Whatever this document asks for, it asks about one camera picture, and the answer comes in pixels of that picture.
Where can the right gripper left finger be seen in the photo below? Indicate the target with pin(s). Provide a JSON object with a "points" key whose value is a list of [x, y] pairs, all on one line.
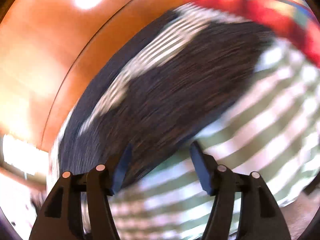
{"points": [[61, 216]]}

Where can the dark leaf-print pants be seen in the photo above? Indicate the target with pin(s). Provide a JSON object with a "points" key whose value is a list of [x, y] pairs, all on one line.
{"points": [[176, 76]]}

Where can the green white checkered bedsheet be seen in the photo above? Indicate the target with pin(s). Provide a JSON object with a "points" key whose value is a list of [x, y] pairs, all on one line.
{"points": [[273, 129]]}

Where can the orange wooden wardrobe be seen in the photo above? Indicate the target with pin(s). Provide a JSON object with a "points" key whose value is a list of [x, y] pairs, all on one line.
{"points": [[52, 49]]}

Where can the red plaid pillow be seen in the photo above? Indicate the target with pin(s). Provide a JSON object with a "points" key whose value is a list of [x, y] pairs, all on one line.
{"points": [[291, 19]]}

